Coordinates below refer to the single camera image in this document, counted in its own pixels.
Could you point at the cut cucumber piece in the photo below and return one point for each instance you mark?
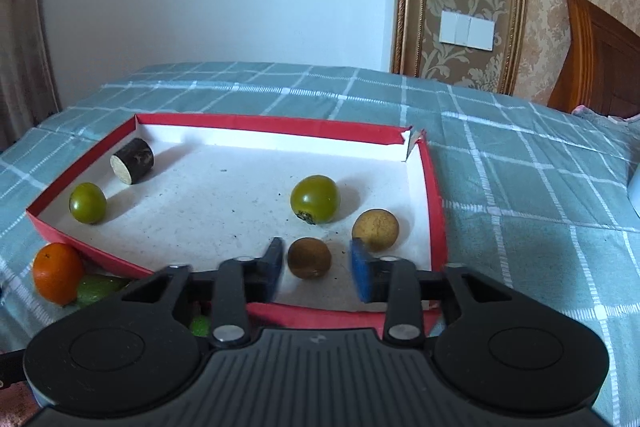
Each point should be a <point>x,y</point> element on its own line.
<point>100,289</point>

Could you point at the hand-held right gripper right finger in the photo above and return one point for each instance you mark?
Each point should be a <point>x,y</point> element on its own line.
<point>361,274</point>

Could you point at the large yellow-brown longan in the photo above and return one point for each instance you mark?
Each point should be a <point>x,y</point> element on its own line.
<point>376,230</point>

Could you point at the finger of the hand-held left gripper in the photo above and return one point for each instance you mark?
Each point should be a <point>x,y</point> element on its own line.
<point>10,366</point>

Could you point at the dark sugarcane piece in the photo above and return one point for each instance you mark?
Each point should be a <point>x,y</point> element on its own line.
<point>134,159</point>

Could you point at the small green tomato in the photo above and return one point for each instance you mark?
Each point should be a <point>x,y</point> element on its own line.
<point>88,203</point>

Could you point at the pale pink cloth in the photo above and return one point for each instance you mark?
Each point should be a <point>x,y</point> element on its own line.
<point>581,109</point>

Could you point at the red shallow cardboard box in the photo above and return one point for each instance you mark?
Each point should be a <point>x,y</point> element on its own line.
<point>225,197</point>

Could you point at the green checked bed sheet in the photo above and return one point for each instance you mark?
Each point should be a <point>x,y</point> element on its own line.
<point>525,207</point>

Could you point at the large green tomato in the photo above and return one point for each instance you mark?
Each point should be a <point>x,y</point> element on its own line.
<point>315,199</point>

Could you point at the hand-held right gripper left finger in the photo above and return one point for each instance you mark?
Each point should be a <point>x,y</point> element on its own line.
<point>274,268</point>

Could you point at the white wall switch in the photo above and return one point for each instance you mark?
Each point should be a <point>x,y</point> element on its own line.
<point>467,30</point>

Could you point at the small brown longan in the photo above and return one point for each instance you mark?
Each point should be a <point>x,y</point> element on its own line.
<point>309,258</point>

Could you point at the white electric kettle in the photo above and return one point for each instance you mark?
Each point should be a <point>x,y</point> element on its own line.
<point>635,193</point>

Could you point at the patterned brown curtain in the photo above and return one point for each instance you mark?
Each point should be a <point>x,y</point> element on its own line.
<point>20,32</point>

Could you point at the wooden headboard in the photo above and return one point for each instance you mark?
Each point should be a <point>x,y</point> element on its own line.
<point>600,62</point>

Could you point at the orange mandarin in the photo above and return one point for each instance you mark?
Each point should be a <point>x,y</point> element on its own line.
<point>57,274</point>

